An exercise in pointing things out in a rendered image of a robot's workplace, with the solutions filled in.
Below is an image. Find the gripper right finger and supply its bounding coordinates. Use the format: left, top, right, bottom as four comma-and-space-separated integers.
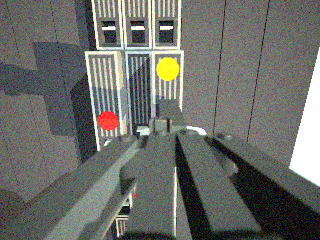
168, 99, 320, 240

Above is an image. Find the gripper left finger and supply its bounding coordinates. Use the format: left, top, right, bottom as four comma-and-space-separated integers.
0, 99, 175, 240

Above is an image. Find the black metal rack frame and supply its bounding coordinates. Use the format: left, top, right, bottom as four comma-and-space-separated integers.
0, 0, 320, 231

